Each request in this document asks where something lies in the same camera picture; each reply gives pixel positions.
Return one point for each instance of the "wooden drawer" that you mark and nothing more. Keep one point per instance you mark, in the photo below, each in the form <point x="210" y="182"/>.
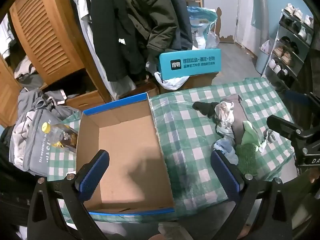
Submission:
<point x="85" y="101"/>

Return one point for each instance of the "small grey white sock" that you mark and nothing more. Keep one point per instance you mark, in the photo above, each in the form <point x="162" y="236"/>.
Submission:
<point x="270" y="136"/>

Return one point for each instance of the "large brown cardboard box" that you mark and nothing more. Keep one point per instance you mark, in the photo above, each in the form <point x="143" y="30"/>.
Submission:
<point x="200" y="80"/>

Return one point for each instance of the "olive hanging jacket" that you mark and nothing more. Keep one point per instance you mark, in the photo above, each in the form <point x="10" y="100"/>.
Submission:
<point x="155" y="17"/>

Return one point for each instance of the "white hanging shirt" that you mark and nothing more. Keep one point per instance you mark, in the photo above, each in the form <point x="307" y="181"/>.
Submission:
<point x="86" y="30"/>

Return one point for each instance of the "small brown cardboard box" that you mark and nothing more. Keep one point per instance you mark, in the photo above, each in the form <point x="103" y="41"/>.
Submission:
<point x="142" y="90"/>

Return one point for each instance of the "metal shoe rack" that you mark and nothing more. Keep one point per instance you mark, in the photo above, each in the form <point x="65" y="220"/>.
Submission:
<point x="282" y="30"/>

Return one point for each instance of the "wooden louvred wardrobe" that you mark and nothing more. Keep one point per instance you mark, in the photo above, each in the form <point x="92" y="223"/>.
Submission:
<point x="45" y="30"/>

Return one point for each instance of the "light blue cloth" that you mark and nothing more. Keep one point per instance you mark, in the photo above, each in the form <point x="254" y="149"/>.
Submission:
<point x="226" y="148"/>

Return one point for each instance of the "light blue waste bin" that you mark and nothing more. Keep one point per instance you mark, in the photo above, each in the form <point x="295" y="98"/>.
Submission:
<point x="262" y="62"/>

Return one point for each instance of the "white plastic bag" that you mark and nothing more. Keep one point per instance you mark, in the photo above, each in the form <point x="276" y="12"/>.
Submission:
<point x="172" y="82"/>

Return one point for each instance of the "group of shoes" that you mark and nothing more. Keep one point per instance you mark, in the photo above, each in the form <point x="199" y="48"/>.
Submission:
<point x="285" y="52"/>

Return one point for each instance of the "light green cloth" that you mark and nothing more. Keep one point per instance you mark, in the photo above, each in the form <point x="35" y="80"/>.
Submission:
<point x="250" y="135"/>

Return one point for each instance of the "person's right hand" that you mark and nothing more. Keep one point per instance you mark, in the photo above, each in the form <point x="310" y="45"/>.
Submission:
<point x="314" y="177"/>

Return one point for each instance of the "green white checked tablecloth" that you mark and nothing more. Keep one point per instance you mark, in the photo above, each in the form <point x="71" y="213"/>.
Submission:
<point x="190" y="135"/>

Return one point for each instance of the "dark green textured cloth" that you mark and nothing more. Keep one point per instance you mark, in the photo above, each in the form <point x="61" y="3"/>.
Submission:
<point x="246" y="158"/>

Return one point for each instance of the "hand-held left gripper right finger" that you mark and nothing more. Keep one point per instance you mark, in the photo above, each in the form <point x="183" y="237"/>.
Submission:
<point x="225" y="172"/>

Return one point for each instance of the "pile of folded clothes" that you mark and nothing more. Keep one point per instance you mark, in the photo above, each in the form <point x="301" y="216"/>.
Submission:
<point x="25" y="67"/>

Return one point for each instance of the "teal shoe box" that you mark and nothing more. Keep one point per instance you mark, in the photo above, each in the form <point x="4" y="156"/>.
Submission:
<point x="190" y="65"/>

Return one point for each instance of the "white door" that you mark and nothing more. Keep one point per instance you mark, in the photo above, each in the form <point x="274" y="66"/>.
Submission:
<point x="247" y="12"/>

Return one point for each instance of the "black sock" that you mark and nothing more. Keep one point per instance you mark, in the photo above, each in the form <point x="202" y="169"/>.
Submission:
<point x="205" y="107"/>

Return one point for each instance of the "grey cloth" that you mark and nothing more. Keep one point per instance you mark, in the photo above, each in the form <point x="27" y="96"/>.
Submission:
<point x="238" y="122"/>

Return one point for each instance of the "blue-rimmed cardboard box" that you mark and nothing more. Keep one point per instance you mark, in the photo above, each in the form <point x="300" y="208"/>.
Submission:
<point x="125" y="155"/>

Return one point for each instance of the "navy hanging coat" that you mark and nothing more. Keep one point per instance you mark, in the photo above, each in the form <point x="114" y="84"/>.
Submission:
<point x="183" y="25"/>

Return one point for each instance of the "clear plastic bag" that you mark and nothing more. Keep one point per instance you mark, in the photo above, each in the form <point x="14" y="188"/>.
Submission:
<point x="212" y="41"/>

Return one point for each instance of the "yellow-capped plastic bottle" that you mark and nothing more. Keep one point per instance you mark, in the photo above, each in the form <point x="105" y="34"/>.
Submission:
<point x="62" y="135"/>

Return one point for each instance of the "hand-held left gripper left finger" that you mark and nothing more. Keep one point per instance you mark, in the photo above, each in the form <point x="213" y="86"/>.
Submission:
<point x="96" y="172"/>

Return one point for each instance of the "white bin liner bag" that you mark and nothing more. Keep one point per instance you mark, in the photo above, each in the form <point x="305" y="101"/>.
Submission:
<point x="265" y="46"/>

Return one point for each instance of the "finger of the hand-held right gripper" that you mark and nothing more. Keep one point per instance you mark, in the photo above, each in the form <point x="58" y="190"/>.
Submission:
<point x="287" y="127"/>
<point x="297" y="97"/>

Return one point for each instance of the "white patterned cloth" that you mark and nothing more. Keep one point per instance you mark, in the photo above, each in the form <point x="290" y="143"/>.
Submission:
<point x="225" y="112"/>

